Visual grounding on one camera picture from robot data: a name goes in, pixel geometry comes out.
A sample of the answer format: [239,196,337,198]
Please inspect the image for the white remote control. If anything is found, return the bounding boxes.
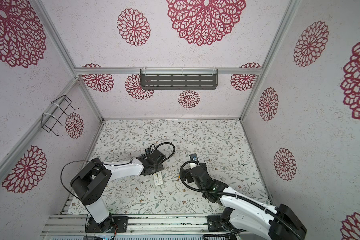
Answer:
[154,171,164,186]

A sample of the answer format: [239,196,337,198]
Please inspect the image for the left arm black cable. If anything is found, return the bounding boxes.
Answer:
[146,141,176,164]

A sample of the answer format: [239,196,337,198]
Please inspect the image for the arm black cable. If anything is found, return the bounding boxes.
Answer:
[146,141,176,164]
[179,160,304,240]

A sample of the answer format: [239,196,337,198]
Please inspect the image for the dark grey wall shelf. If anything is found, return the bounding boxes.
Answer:
[140,69,219,90]

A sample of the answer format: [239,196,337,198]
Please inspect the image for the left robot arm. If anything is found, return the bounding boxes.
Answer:
[70,150,169,233]

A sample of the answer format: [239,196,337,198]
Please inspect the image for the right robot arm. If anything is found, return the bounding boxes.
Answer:
[180,161,307,240]

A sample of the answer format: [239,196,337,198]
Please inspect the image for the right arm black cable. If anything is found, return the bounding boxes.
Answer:
[179,160,304,240]

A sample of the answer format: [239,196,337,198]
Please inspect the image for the black wire wall basket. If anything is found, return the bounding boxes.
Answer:
[40,95,79,137]

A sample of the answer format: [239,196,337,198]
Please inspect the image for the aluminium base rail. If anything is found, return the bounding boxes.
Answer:
[41,214,217,237]

